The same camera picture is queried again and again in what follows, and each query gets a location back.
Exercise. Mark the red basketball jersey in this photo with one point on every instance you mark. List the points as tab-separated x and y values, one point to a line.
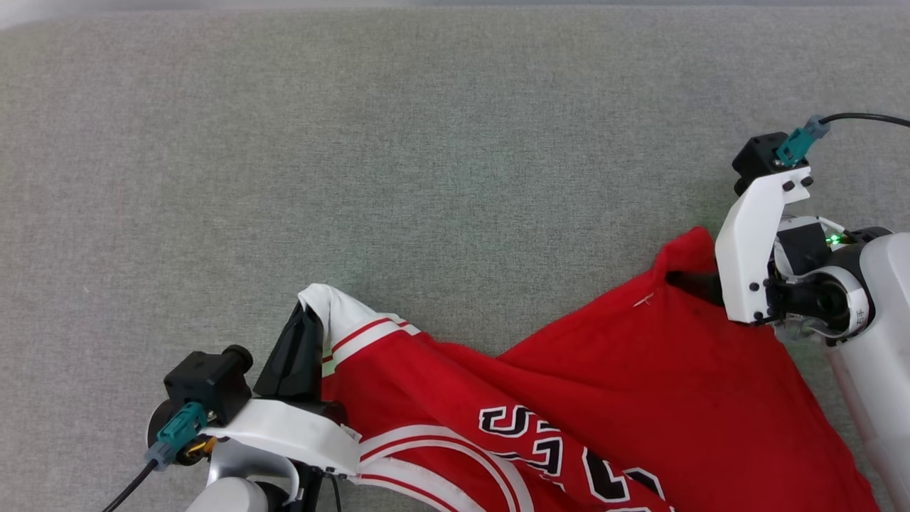
640	398

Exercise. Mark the teal left camera connector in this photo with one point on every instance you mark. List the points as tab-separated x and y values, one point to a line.
178	430

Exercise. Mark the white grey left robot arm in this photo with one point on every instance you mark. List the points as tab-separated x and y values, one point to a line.
234	491

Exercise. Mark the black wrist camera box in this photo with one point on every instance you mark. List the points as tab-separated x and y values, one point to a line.
757	160
210	384

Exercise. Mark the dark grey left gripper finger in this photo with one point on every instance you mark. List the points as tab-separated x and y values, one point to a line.
295	363

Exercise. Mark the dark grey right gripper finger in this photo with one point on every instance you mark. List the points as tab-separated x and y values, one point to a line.
700	286

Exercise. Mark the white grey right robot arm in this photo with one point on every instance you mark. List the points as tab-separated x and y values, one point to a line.
881	320

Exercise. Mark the teal camera connector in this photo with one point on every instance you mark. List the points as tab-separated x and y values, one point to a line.
178	430
796	142

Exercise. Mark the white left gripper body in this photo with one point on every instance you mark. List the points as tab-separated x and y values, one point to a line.
291	427

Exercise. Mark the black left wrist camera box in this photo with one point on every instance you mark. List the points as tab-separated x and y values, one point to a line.
210	384

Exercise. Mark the teal right camera connector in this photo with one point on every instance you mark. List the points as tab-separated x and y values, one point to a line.
796	142

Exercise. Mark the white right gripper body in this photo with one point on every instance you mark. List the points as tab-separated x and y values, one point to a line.
746	249

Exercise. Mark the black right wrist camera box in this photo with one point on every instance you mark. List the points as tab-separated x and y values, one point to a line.
757	160

